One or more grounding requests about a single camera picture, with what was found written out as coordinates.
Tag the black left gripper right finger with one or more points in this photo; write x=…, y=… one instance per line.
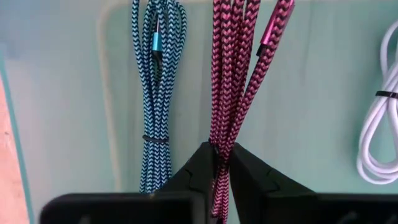
x=258, y=186

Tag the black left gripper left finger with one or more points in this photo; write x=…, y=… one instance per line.
x=192, y=180

